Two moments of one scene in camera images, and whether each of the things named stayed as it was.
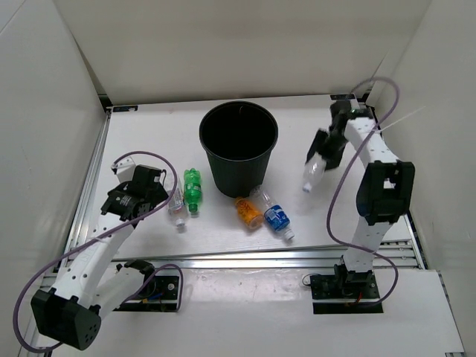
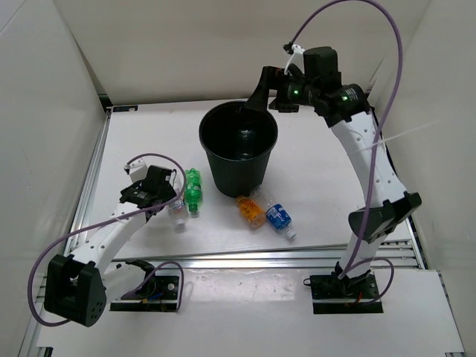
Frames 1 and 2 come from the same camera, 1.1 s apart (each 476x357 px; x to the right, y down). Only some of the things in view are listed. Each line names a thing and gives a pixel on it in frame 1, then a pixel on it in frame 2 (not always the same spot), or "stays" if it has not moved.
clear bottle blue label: [274, 214] stays
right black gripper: [333, 160] to [268, 79]
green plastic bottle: [193, 188] stays
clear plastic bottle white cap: [314, 171] to [245, 146]
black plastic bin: [239, 137] stays
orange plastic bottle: [251, 214] stays
